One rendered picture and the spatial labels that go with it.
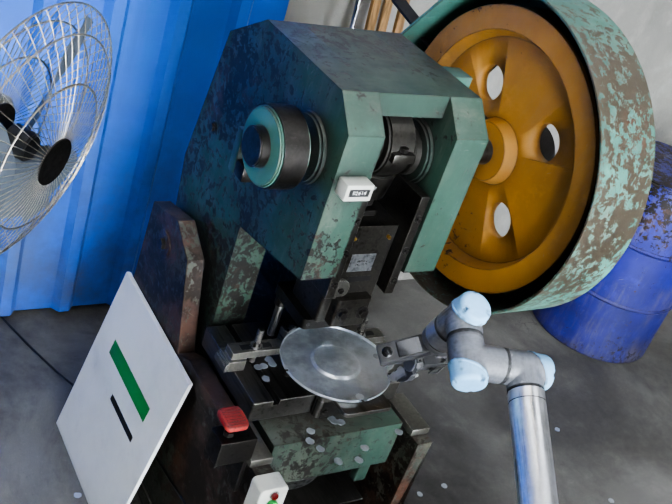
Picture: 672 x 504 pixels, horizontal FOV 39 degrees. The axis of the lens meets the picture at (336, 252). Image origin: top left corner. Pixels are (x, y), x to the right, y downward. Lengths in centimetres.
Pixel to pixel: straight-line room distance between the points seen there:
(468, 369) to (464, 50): 98
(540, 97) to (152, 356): 124
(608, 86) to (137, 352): 146
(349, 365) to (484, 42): 89
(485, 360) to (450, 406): 187
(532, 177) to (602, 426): 192
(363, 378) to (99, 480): 92
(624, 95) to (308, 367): 98
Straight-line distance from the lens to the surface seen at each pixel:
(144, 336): 272
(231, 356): 238
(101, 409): 292
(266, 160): 201
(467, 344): 190
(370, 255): 228
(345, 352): 243
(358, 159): 202
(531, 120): 236
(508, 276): 237
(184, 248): 251
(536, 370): 195
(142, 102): 324
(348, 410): 228
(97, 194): 337
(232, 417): 219
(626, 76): 223
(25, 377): 333
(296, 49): 216
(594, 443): 398
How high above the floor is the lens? 220
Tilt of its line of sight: 30 degrees down
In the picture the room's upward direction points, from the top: 19 degrees clockwise
